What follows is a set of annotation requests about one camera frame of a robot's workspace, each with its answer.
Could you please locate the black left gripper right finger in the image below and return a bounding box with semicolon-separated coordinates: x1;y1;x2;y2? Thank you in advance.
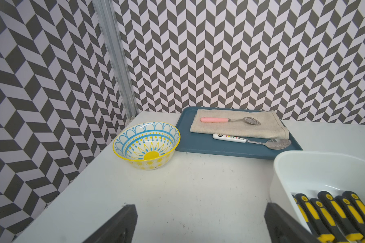
264;203;319;243

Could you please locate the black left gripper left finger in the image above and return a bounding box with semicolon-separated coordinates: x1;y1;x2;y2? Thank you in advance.
83;205;138;243

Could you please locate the black yellow file tool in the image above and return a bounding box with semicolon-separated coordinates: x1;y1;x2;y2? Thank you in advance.
295;193;335;243
310;198;348;243
292;195;318;237
318;191;364;242
342;191;365;223
335;195;365;243

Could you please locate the white plastic storage box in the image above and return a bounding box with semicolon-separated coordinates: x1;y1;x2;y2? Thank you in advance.
269;151;365;233

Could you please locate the blue yellow patterned bowl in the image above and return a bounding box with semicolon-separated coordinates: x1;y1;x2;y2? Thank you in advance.
113;121;181;171

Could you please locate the beige folded cloth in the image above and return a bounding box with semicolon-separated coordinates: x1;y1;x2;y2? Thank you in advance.
190;109;290;139

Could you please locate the teal rectangular tray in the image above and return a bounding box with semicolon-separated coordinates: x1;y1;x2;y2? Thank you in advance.
175;106;303;160

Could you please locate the white handled metal spoon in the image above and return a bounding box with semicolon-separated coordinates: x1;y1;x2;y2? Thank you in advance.
213;134;292;150

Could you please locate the pink handled slotted spoon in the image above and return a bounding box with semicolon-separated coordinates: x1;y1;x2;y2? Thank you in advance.
200;117;261;126

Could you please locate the aluminium corner post left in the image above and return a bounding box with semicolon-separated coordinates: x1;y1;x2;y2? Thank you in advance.
92;0;138;121

